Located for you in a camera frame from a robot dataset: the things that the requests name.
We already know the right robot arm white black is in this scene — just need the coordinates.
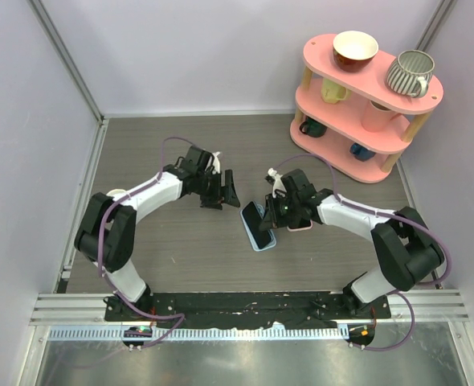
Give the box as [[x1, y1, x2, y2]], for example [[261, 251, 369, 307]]
[[260, 169, 444, 318]]

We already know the pink phone case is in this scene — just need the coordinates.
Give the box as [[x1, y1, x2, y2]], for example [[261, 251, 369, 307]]
[[287, 219, 313, 232]]

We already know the white slotted cable duct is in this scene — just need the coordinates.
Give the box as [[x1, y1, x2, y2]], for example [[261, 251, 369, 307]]
[[48, 323, 349, 342]]

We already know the dark green mug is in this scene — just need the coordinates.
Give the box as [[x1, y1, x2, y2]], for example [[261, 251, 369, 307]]
[[299, 117, 327, 138]]

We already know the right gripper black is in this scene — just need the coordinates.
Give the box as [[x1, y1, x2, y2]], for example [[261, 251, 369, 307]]
[[260, 192, 300, 231]]

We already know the black phone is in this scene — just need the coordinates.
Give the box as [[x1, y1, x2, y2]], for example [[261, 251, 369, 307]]
[[241, 201, 273, 250]]

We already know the pink mug on shelf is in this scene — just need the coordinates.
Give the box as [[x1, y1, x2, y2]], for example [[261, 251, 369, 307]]
[[361, 101, 401, 133]]

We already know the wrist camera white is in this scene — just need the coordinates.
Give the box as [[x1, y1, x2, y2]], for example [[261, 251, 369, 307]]
[[209, 151, 222, 175], [265, 168, 287, 198]]

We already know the grey striped mug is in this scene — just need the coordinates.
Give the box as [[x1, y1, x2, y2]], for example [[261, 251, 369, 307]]
[[385, 50, 435, 98]]

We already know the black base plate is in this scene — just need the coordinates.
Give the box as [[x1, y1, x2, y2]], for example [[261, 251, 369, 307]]
[[104, 289, 391, 327]]

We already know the red bowl white inside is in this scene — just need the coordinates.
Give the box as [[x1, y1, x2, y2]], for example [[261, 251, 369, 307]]
[[333, 31, 379, 72]]

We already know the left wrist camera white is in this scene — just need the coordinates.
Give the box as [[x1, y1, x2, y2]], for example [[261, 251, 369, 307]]
[[209, 151, 222, 175]]

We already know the blue phone case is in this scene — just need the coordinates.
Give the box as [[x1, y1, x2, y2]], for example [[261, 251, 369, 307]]
[[240, 201, 276, 252]]

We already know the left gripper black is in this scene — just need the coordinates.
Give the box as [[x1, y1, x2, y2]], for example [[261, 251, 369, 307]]
[[195, 169, 239, 210]]

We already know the pink three-tier shelf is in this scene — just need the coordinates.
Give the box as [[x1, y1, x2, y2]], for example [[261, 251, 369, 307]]
[[290, 31, 443, 183]]

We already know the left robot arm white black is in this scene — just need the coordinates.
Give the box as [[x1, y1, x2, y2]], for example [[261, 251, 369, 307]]
[[74, 145, 240, 321]]

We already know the yellow mug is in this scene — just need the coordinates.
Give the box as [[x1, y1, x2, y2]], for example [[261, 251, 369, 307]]
[[321, 78, 352, 104]]

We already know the blue mug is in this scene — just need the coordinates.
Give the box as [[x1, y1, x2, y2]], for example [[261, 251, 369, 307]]
[[349, 143, 376, 162]]

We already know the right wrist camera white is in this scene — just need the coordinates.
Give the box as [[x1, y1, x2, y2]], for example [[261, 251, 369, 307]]
[[265, 168, 287, 198]]

